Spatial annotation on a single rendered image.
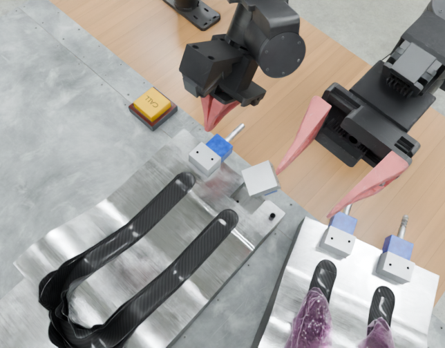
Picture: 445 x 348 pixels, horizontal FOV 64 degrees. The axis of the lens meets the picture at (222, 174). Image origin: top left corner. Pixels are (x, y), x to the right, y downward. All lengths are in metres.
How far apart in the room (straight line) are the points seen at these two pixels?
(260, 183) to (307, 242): 0.14
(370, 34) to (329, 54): 1.35
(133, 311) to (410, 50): 0.50
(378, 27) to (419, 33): 2.08
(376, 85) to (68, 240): 0.50
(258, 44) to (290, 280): 0.41
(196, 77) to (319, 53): 0.61
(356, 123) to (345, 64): 0.66
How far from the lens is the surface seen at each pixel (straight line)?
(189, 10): 1.05
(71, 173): 0.83
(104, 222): 0.67
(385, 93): 0.38
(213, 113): 0.55
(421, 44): 0.33
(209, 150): 0.67
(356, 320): 0.69
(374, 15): 2.48
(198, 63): 0.45
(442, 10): 0.38
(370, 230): 0.81
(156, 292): 0.62
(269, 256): 0.73
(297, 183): 0.80
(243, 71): 0.49
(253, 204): 0.69
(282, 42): 0.43
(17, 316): 0.72
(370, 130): 0.36
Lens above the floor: 1.51
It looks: 66 degrees down
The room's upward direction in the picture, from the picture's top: 6 degrees clockwise
